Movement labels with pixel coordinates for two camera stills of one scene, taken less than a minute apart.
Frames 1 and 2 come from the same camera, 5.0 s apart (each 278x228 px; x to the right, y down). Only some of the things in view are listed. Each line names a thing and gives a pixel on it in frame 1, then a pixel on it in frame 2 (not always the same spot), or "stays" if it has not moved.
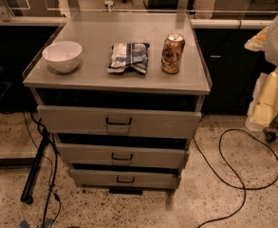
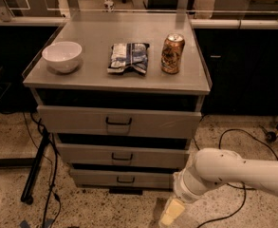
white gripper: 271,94 -> 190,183
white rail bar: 25,20 stays
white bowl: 63,56 stays
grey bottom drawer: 132,179 stays
